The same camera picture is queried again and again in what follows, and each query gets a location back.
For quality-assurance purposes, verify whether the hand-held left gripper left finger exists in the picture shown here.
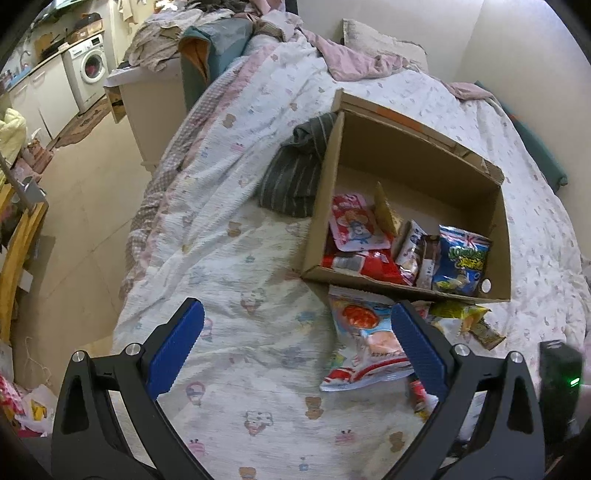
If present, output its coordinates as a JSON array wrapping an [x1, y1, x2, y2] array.
[[52, 298, 205, 480]]

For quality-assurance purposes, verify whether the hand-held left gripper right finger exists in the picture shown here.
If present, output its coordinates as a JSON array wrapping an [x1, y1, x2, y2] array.
[[383, 300, 546, 480]]

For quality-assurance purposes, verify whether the white and red bar packet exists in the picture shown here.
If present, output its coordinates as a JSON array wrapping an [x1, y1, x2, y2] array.
[[405, 375, 439, 423]]

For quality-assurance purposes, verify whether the white red-logo snack packet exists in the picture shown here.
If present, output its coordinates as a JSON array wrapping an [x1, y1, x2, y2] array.
[[320, 285, 416, 393]]

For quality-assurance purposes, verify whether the yellow snack packet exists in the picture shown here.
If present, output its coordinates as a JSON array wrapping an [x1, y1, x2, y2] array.
[[427, 300, 491, 335]]

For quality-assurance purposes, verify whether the small colourful candy packet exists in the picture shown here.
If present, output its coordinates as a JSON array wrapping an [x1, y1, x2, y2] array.
[[471, 318, 507, 350]]

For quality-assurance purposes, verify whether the brown chocolate packet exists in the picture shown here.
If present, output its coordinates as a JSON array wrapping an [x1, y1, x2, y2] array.
[[416, 235, 441, 289]]

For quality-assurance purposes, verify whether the red snack packet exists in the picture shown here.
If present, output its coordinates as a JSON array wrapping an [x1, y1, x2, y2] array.
[[321, 249, 414, 286]]

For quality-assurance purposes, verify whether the blue snack packet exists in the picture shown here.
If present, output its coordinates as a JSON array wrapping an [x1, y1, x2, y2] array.
[[431, 224, 492, 296]]

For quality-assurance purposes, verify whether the white yellow-label snack packet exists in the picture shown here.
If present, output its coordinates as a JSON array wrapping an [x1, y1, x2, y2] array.
[[392, 220, 428, 278]]

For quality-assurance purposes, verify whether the pink cartoon snack packet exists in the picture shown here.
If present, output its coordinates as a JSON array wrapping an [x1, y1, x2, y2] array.
[[329, 194, 397, 253]]

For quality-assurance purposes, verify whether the tan snack packet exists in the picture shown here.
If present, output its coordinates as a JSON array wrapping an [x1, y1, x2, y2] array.
[[373, 181, 402, 236]]

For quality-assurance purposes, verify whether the brown cardboard box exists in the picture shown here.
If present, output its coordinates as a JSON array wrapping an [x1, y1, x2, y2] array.
[[301, 89, 513, 305]]

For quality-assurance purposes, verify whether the printed white bedspread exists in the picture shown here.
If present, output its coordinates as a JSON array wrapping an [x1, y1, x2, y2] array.
[[113, 32, 591, 480]]

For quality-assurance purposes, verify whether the pile of plastic bags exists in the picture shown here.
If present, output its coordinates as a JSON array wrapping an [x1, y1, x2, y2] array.
[[0, 373, 59, 437]]

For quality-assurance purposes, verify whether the grey striped cloth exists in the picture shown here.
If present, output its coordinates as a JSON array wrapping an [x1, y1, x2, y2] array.
[[257, 112, 341, 217]]

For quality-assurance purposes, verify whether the white bedside cabinet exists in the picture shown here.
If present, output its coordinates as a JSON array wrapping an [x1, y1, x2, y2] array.
[[104, 60, 188, 174]]

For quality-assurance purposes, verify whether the teal headboard cushion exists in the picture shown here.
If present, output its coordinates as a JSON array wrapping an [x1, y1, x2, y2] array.
[[475, 80, 568, 188]]

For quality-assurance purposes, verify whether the patterned floor mat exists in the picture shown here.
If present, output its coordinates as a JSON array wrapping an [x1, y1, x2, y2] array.
[[54, 99, 114, 149]]

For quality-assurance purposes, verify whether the yellow duvet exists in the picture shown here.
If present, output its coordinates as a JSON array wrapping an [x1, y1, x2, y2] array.
[[0, 108, 27, 167]]

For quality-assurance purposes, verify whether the white kitchen base cabinet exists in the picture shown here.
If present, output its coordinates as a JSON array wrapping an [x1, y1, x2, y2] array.
[[9, 58, 80, 139]]

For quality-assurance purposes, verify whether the white washing machine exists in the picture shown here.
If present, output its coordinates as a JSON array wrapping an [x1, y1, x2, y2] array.
[[62, 37, 110, 114]]

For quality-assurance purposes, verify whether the teal bed-end cushion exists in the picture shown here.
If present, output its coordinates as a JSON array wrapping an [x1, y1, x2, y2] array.
[[179, 18, 253, 112]]

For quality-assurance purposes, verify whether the pink blanket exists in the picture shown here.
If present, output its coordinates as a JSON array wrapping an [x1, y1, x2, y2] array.
[[252, 9, 493, 100]]

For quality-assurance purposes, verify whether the pile of clothes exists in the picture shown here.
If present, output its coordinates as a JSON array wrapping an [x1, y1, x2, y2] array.
[[122, 0, 259, 73]]

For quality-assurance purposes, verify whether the patterned pillow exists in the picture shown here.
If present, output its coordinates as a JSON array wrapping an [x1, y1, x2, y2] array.
[[342, 18, 428, 73]]

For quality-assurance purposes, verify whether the wooden shelf frame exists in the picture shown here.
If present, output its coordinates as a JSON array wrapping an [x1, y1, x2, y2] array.
[[0, 185, 49, 333]]

